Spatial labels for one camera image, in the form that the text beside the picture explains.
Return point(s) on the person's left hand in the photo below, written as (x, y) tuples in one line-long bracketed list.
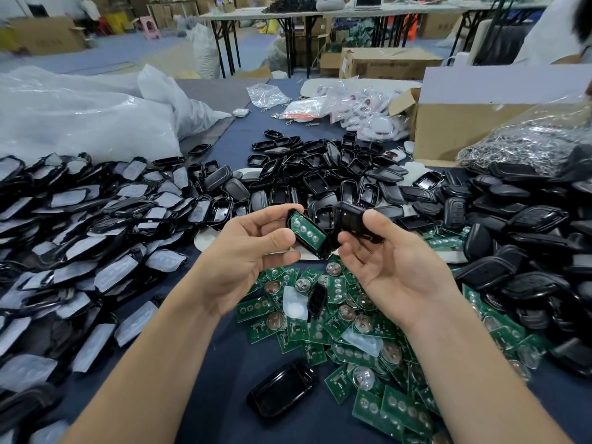
[(245, 259)]

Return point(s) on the person's right hand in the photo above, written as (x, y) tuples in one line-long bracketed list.
[(402, 272)]

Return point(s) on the black shell cover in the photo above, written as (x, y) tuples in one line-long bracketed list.
[(351, 219)]

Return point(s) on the pile of green circuit boards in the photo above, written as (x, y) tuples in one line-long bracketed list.
[(324, 342)]

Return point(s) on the pile of black shell halves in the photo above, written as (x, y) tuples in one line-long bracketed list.
[(324, 175)]

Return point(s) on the pile of assembled black fobs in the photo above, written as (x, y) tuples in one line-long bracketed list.
[(527, 245)]

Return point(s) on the lone glossy black shell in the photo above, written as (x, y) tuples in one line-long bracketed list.
[(282, 388)]

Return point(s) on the pile of shells with pads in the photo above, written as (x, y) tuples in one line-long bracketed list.
[(83, 254)]

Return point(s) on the person's right forearm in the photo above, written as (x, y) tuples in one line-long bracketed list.
[(486, 383)]

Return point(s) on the person's left forearm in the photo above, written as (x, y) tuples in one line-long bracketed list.
[(143, 379)]

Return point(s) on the clear plastic film piece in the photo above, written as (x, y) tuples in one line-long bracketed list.
[(295, 304)]

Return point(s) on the small white object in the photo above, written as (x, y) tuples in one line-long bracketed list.
[(240, 113)]

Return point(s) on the clear bag with red label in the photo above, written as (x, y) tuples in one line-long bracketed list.
[(303, 109)]

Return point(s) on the heap of clear parts bags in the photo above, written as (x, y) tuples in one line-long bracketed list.
[(370, 113)]

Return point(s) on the large open cardboard box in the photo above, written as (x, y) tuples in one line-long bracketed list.
[(472, 124)]

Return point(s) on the small crumpled clear plastic bag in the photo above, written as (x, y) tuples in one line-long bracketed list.
[(268, 95)]

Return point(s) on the clear bag of metal parts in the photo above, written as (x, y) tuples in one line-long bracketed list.
[(541, 143)]

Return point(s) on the brown cardboard box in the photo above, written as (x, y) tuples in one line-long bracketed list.
[(390, 63)]

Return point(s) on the white sack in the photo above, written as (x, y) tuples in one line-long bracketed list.
[(205, 50)]

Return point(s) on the large white plastic bag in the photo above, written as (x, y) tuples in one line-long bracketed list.
[(79, 115)]

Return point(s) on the pink plastic stool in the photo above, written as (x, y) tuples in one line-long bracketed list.
[(149, 27)]

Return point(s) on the heap of black parts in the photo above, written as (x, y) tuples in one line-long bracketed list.
[(290, 4)]

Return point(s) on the long white table top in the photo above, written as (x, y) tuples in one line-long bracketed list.
[(416, 11)]

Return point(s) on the open laptop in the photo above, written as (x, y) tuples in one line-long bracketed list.
[(368, 0)]

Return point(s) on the tan cardboard box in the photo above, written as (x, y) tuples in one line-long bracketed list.
[(46, 36)]

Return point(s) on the black metal table frame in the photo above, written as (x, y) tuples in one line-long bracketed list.
[(227, 41)]

